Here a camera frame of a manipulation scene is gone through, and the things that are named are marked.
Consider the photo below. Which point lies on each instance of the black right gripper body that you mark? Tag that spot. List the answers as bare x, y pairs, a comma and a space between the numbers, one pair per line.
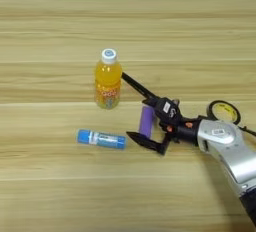
186, 130

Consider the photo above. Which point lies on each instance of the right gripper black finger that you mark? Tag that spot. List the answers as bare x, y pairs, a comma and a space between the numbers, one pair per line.
148, 141
148, 95

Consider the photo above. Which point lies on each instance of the orange juice bottle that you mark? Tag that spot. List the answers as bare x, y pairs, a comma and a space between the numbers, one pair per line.
107, 82

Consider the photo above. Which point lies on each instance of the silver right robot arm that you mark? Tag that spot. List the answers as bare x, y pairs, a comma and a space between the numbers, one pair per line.
230, 152

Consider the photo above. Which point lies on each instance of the blue glue stick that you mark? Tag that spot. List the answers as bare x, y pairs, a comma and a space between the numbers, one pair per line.
100, 138

